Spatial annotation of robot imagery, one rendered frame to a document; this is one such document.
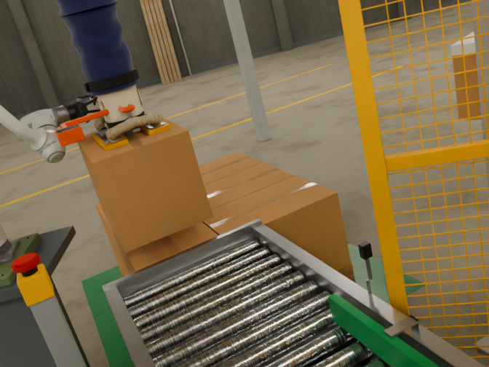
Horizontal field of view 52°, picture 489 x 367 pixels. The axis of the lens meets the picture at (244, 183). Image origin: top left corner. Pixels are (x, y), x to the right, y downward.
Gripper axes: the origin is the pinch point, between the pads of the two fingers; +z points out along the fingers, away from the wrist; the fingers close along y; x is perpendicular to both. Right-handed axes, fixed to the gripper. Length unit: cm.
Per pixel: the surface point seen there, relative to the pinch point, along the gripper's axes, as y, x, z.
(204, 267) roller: 66, 69, 5
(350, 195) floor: 119, -41, 148
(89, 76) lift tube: -15.6, 30.6, -9.1
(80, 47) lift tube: -27.1, 30.7, -8.7
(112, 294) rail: 60, 69, -32
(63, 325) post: 36, 124, -47
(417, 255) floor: 120, 55, 122
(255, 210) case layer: 65, 38, 44
